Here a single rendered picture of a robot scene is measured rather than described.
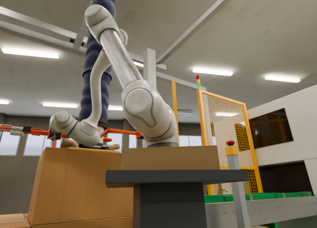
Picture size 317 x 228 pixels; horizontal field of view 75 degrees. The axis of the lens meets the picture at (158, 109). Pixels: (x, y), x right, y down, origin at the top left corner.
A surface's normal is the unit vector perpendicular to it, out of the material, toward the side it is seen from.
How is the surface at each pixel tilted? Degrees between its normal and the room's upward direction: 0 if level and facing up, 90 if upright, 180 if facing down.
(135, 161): 90
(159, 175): 90
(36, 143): 90
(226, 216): 90
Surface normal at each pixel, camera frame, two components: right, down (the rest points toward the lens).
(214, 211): 0.54, -0.33
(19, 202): 0.22, -0.37
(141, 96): -0.23, -0.29
